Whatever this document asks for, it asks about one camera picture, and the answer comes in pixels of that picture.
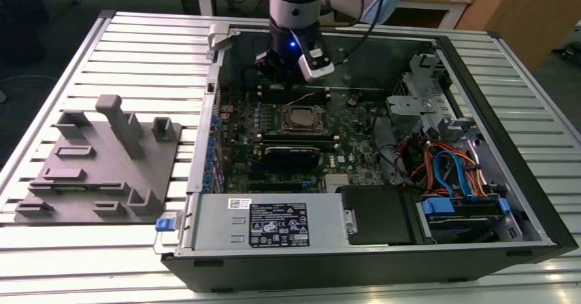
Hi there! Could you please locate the black expansion slot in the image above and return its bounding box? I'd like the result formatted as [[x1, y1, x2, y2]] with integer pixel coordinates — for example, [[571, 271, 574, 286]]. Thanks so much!
[[248, 180, 305, 193]]

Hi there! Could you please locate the metal drive cage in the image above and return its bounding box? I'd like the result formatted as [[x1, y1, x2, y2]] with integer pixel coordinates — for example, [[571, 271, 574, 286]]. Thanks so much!
[[384, 54, 483, 148]]

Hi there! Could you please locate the green motherboard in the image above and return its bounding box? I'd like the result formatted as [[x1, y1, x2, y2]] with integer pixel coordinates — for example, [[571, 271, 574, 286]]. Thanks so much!
[[216, 89, 403, 195]]

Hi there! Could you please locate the silver chipset heatsink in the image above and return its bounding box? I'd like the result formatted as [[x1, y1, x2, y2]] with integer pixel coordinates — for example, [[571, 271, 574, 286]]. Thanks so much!
[[324, 172, 353, 186]]

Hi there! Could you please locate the silver power supply unit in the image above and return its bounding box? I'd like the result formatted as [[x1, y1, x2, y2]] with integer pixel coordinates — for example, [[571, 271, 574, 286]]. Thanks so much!
[[173, 192, 359, 250]]

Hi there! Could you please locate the grey parts rack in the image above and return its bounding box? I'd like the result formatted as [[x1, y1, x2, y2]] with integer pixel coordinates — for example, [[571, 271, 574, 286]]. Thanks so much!
[[13, 94, 182, 224]]

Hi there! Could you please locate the hard disk in blue carrier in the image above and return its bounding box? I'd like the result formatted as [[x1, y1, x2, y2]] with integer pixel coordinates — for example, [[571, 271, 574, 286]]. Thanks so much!
[[419, 197, 510, 222]]

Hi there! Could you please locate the wooden cabinet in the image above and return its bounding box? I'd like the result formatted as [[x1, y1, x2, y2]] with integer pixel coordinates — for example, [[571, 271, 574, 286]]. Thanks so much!
[[455, 0, 581, 72]]

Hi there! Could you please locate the black PC case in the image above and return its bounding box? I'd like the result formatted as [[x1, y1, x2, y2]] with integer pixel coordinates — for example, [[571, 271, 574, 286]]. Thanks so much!
[[152, 21, 578, 293]]

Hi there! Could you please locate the black camera cable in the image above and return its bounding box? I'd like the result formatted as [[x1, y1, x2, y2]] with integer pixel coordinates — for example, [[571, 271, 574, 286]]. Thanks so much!
[[337, 0, 389, 63]]

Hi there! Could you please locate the orange wire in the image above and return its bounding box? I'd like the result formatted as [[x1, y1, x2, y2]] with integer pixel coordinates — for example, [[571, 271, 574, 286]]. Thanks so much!
[[420, 142, 443, 191], [452, 149, 491, 198]]

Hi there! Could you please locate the blue data cable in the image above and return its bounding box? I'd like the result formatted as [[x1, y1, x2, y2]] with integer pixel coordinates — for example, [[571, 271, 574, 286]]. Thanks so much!
[[432, 150, 458, 197], [452, 151, 478, 201]]

